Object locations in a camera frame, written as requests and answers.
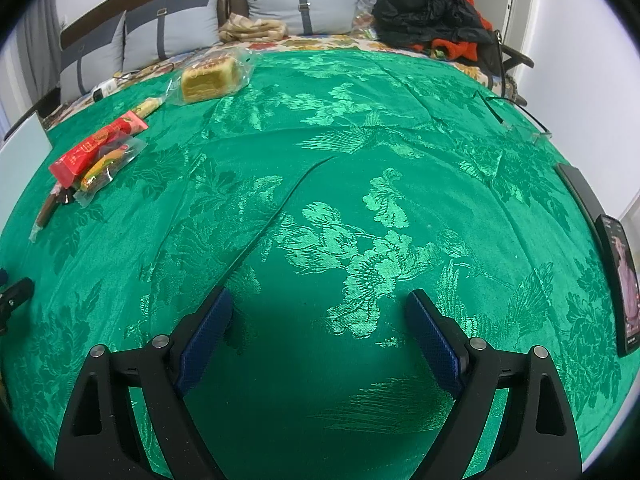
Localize yellow snack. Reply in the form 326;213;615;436
75;135;148;206

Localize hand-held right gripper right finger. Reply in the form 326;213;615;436
405;289;583;480

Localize cream snack stick packet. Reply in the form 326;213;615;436
131;97;165;117

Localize grey curtain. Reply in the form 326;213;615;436
12;0;71;111

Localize black phone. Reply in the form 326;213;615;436
555;162;608;226

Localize black clothes pile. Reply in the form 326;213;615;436
372;0;493;46

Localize orange fleece garment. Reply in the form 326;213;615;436
430;0;493;63

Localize red snack packet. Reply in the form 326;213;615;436
48;110;150;186

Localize floral bed sheet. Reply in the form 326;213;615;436
42;30;526;126

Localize brown snack bar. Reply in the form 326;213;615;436
29;192;58;243

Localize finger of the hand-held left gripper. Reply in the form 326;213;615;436
0;276;36;336

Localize dark cloth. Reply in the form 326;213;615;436
30;87;63;118

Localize phone with lit screen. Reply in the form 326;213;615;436
595;214;640;358

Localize white cardboard box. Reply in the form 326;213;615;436
0;112;53;241

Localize black chair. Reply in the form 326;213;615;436
492;27;535;106

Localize beige folded cloth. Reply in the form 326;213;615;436
218;16;288;43

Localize bread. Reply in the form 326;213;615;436
167;52;256;107

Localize clear plastic bag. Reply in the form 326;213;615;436
350;10;378;41

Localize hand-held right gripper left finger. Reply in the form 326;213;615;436
54;285;236;480

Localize thin-framed glasses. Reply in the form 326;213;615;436
479;90;554;144

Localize green patterned bedspread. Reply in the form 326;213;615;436
0;47;636;480

